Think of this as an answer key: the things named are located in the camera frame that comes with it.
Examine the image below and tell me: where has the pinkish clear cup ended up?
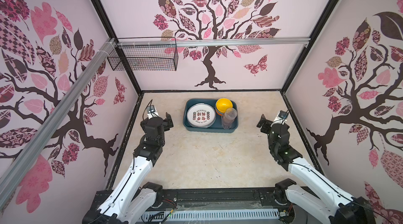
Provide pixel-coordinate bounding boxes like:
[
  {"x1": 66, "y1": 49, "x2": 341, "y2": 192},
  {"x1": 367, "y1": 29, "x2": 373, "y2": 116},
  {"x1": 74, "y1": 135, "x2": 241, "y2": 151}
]
[{"x1": 221, "y1": 113, "x2": 237, "y2": 128}]

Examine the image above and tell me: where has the yellow plastic bowl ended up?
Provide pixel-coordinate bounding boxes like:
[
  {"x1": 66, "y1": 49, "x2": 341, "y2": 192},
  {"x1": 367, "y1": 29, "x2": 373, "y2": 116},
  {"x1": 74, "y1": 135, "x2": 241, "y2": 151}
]
[{"x1": 215, "y1": 98, "x2": 233, "y2": 113}]

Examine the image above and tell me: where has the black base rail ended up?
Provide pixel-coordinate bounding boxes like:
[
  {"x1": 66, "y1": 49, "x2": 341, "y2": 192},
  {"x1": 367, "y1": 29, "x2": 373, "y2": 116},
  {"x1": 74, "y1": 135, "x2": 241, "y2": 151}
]
[{"x1": 84, "y1": 185, "x2": 358, "y2": 224}]

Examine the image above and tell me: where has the aluminium rail back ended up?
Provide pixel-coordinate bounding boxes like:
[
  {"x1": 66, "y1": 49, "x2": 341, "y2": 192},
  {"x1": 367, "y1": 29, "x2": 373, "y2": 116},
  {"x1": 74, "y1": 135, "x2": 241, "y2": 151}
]
[{"x1": 117, "y1": 37, "x2": 311, "y2": 47}]

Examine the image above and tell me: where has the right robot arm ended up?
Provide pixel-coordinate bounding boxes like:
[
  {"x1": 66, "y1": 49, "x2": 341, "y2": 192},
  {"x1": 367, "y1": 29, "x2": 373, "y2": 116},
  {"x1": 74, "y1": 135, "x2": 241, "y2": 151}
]
[{"x1": 257, "y1": 111, "x2": 376, "y2": 224}]

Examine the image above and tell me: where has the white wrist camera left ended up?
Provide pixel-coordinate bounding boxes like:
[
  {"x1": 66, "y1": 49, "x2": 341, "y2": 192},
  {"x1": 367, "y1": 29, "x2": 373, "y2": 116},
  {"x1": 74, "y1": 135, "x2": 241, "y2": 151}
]
[{"x1": 146, "y1": 105, "x2": 158, "y2": 119}]

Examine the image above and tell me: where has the aluminium rail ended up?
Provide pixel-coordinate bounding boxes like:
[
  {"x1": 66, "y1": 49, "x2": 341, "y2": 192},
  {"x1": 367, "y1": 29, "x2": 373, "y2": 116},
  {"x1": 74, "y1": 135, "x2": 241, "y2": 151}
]
[
  {"x1": 117, "y1": 37, "x2": 311, "y2": 47},
  {"x1": 1, "y1": 38, "x2": 116, "y2": 207}
]

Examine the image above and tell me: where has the white vented cable duct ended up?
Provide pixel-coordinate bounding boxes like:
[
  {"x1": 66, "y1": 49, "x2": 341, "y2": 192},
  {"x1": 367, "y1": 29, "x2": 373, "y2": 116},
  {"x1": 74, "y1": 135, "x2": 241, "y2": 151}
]
[{"x1": 138, "y1": 209, "x2": 281, "y2": 224}]

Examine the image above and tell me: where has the aluminium rail left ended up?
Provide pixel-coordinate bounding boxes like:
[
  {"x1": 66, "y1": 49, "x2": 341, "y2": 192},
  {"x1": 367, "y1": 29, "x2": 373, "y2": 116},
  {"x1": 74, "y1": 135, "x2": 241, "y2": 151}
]
[{"x1": 1, "y1": 38, "x2": 116, "y2": 207}]

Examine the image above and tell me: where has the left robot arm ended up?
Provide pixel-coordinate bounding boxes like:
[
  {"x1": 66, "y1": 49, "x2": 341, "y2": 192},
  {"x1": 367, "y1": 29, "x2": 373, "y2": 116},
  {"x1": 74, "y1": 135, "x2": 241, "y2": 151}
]
[{"x1": 82, "y1": 111, "x2": 174, "y2": 224}]

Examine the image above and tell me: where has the black wire basket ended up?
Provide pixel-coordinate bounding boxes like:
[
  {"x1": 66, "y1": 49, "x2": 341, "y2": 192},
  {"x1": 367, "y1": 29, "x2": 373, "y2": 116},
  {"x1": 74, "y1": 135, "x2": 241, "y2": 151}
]
[{"x1": 108, "y1": 36, "x2": 179, "y2": 72}]

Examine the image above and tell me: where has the teal plastic bin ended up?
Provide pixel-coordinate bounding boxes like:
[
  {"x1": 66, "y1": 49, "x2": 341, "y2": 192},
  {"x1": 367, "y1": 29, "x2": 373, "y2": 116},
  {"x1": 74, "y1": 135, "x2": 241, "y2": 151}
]
[{"x1": 183, "y1": 98, "x2": 239, "y2": 133}]

